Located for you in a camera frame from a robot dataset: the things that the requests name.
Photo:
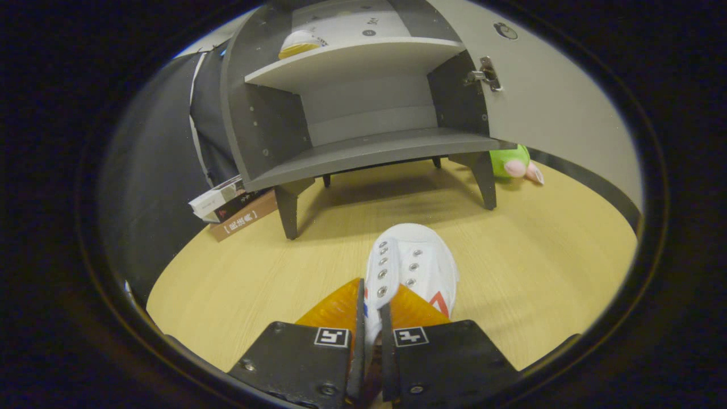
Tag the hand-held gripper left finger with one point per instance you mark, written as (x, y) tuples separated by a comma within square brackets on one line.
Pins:
[(359, 352)]

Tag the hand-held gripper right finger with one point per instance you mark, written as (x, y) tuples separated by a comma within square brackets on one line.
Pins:
[(387, 358)]

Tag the white shoe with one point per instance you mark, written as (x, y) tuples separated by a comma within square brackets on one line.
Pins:
[(420, 261), (300, 42)]

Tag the grey shoe cabinet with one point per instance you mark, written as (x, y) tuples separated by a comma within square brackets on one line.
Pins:
[(363, 153)]

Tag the metal door hinge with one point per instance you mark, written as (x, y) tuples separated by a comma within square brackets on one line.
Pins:
[(487, 72)]

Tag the brown book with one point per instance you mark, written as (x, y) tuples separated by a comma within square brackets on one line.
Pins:
[(247, 218)]

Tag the black book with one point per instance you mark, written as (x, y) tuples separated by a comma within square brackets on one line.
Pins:
[(241, 205)]

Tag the green plush toy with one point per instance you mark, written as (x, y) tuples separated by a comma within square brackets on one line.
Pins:
[(505, 159)]

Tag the black backdrop cloth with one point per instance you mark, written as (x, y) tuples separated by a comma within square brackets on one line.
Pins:
[(153, 170)]

